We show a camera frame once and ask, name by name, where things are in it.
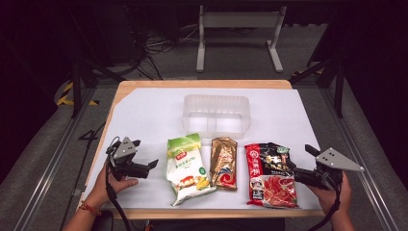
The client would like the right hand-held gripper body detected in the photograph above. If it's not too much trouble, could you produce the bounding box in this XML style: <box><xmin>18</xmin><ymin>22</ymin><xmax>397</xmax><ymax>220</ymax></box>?
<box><xmin>293</xmin><ymin>147</ymin><xmax>366</xmax><ymax>191</ymax></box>

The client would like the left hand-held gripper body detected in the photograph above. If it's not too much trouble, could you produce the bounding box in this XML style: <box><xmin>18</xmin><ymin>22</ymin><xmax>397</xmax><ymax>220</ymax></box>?
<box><xmin>106</xmin><ymin>137</ymin><xmax>151</xmax><ymax>181</ymax></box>

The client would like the red and black packet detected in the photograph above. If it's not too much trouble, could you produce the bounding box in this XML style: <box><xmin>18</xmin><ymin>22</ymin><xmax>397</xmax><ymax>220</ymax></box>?
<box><xmin>243</xmin><ymin>141</ymin><xmax>299</xmax><ymax>210</ymax></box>

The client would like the white and green packet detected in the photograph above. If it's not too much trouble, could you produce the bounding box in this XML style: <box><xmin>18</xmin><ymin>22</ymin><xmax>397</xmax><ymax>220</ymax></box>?
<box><xmin>166</xmin><ymin>133</ymin><xmax>217</xmax><ymax>207</ymax></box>

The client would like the gold foil packet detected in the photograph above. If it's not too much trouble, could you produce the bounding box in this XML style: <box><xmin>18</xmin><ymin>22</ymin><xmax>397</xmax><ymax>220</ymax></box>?
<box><xmin>210</xmin><ymin>137</ymin><xmax>239</xmax><ymax>192</ymax></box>

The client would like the clear plastic container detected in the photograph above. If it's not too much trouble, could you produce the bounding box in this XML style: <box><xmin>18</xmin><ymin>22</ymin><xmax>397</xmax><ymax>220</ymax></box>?
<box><xmin>182</xmin><ymin>93</ymin><xmax>251</xmax><ymax>140</ymax></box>

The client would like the person's right hand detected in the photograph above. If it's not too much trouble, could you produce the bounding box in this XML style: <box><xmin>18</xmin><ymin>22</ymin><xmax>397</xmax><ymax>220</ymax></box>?
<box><xmin>307</xmin><ymin>171</ymin><xmax>353</xmax><ymax>217</ymax></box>

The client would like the person's left hand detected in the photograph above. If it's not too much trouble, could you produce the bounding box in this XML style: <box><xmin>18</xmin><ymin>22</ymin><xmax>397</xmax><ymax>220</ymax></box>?
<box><xmin>86</xmin><ymin>163</ymin><xmax>140</xmax><ymax>209</ymax></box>

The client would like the white paper sheet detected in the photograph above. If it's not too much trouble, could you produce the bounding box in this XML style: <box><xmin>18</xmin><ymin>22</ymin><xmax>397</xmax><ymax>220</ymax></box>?
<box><xmin>80</xmin><ymin>87</ymin><xmax>326</xmax><ymax>211</ymax></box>

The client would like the black metal stand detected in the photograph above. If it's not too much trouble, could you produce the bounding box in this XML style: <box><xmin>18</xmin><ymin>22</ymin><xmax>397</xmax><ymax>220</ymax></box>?
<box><xmin>68</xmin><ymin>57</ymin><xmax>126</xmax><ymax>119</ymax></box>
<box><xmin>290</xmin><ymin>57</ymin><xmax>346</xmax><ymax>119</ymax></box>

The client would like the white metal stand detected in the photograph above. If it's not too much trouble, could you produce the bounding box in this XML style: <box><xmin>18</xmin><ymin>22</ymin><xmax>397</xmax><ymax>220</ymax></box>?
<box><xmin>195</xmin><ymin>5</ymin><xmax>288</xmax><ymax>73</ymax></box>

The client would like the aluminium rail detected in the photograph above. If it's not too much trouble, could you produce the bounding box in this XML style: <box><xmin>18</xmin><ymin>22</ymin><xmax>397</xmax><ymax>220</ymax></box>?
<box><xmin>320</xmin><ymin>86</ymin><xmax>400</xmax><ymax>231</ymax></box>
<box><xmin>13</xmin><ymin>86</ymin><xmax>97</xmax><ymax>231</ymax></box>

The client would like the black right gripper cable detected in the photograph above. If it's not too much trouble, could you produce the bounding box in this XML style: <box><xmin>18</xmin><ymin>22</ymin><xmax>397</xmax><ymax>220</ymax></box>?
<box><xmin>307</xmin><ymin>179</ymin><xmax>343</xmax><ymax>231</ymax></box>

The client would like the red string bracelet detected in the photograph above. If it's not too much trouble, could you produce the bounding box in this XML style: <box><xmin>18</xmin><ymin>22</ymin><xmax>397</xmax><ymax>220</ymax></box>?
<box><xmin>78</xmin><ymin>200</ymin><xmax>102</xmax><ymax>217</ymax></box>

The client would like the bundle of floor cables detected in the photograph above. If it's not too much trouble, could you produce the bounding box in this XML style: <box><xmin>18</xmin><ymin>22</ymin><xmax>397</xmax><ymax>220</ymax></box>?
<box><xmin>126</xmin><ymin>27</ymin><xmax>200</xmax><ymax>81</ymax></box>

